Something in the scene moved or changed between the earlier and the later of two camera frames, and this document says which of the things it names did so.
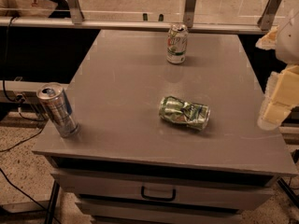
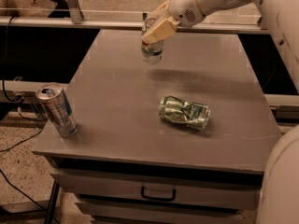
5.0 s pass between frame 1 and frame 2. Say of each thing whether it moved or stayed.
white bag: stayed
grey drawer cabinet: stayed
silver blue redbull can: stayed
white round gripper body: moved
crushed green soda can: stayed
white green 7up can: moved
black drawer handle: stayed
